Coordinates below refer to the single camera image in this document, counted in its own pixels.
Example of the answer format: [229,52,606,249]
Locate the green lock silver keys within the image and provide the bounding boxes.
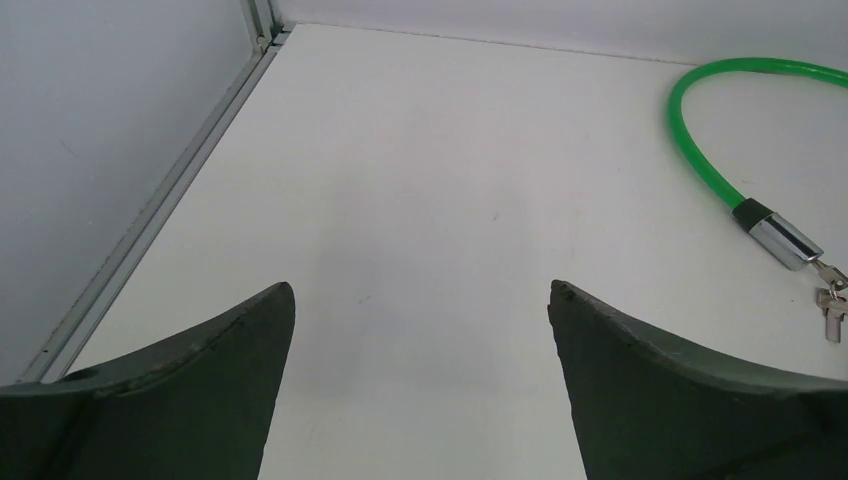
[811,260,847,344]

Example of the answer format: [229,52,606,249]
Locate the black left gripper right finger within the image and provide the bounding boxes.
[547,280,847,479]

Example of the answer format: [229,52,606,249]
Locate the green cable lock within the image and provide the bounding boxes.
[666,57,847,284]

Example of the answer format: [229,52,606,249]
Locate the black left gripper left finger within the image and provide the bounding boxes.
[1,282,296,479]

